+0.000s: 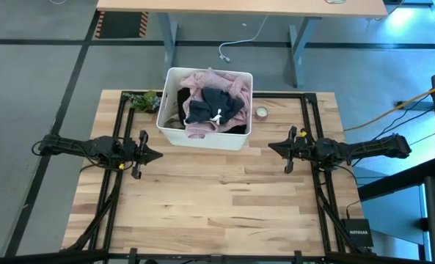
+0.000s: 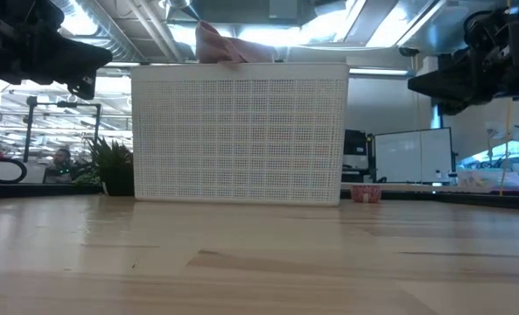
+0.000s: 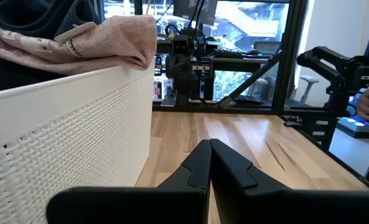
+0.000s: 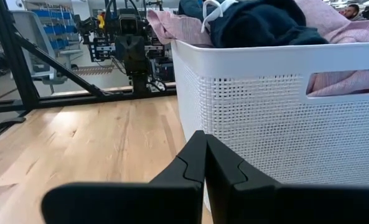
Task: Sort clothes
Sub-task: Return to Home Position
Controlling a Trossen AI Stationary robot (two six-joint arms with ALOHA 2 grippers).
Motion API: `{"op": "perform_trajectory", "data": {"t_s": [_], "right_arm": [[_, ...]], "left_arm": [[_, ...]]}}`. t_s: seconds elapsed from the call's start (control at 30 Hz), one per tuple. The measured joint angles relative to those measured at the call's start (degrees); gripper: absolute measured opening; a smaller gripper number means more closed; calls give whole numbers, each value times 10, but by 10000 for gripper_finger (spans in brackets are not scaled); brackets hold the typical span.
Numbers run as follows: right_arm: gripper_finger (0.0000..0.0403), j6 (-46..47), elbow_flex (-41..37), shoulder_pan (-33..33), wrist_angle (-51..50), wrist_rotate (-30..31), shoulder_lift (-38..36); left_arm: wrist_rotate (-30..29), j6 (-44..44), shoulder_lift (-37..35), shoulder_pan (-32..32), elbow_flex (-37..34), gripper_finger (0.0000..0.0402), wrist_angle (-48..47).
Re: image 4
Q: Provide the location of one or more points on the white plastic laundry basket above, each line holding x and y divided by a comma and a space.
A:
265, 124

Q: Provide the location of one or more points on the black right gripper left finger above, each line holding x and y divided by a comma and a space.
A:
125, 203

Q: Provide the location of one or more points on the navy blue garment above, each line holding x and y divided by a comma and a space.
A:
190, 7

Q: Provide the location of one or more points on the black garment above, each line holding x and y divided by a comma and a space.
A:
259, 28

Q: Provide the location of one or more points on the black mat with hazard stripes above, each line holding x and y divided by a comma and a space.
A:
94, 70

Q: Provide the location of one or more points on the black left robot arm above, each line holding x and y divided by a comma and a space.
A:
139, 82

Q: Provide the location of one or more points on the shelf of blue bins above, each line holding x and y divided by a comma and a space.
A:
58, 26

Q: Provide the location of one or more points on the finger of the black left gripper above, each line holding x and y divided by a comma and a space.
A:
139, 56
124, 56

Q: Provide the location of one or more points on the black aluminium table frame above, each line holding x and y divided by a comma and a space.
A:
13, 62

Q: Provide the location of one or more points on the person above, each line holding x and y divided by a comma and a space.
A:
353, 12

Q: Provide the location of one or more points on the pink garment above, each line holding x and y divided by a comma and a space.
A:
178, 28

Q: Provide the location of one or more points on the grey office chair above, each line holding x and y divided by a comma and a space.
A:
35, 40

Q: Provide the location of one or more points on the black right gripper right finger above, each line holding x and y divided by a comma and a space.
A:
296, 205

